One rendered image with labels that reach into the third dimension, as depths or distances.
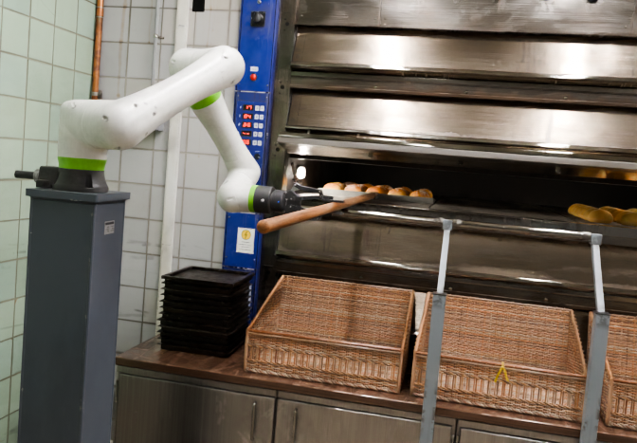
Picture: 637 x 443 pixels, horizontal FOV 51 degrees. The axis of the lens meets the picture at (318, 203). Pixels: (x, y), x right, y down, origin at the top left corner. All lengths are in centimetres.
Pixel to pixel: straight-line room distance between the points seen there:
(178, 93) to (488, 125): 131
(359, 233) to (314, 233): 19
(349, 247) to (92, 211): 123
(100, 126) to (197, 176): 119
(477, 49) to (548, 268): 90
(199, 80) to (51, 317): 76
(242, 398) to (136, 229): 101
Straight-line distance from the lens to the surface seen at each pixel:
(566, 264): 275
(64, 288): 191
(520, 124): 271
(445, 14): 279
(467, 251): 272
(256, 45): 285
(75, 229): 188
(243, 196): 221
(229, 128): 224
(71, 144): 191
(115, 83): 312
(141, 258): 306
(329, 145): 260
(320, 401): 233
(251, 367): 241
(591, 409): 224
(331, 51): 279
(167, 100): 186
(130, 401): 258
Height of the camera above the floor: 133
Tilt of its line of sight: 4 degrees down
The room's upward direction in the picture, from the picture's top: 5 degrees clockwise
